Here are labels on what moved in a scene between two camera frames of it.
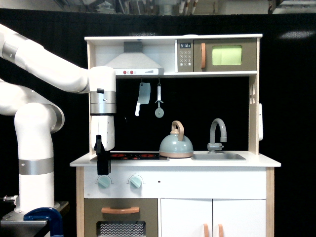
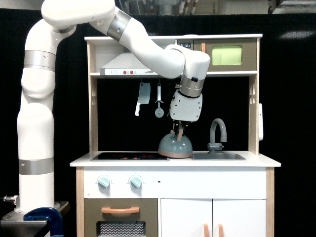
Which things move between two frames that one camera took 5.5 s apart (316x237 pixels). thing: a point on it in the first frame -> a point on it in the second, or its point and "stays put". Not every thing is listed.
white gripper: [102, 139] -> [186, 109]
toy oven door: [121, 217] stays put
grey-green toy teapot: [174, 146] stays put
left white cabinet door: [186, 217] stays put
